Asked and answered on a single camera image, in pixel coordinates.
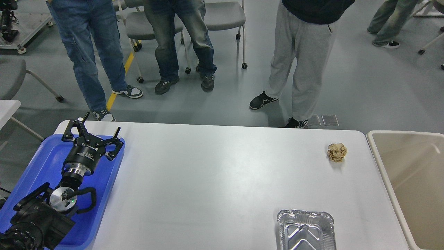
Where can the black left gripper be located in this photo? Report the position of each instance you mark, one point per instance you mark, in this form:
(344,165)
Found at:
(83,155)

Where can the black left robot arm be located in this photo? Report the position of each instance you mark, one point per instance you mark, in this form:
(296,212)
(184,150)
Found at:
(60,199)

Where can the blue plastic tray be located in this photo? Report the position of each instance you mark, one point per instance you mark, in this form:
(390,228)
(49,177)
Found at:
(46,166)

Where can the white side table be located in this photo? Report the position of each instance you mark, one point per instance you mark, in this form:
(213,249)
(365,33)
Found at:
(7,109)

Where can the grey chair left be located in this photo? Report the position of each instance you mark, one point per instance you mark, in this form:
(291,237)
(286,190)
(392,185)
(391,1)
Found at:
(12,74)

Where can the grey chair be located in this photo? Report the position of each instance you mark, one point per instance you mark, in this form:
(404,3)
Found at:
(228,15)
(138,29)
(12,74)

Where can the person in blue jeans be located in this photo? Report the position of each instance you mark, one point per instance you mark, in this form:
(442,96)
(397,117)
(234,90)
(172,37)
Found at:
(86,27)

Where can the grey chair middle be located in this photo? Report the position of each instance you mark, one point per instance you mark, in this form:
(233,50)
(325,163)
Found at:
(138,29)

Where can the grey chair right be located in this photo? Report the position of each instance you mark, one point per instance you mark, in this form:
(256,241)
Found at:
(228,15)

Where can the aluminium foil tray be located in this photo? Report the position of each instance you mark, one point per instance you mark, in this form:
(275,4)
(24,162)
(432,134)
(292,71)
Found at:
(306,230)

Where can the person in grey sweatpants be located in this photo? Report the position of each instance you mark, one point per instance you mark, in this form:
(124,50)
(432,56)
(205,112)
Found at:
(304,33)

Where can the crumpled brown paper ball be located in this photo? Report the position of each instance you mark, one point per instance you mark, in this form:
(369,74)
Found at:
(336,152)

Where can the beige plastic bin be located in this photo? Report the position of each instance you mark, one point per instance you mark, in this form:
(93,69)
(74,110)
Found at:
(412,168)

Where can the person in green trousers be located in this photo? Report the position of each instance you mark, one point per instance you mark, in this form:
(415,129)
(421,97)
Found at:
(388,20)

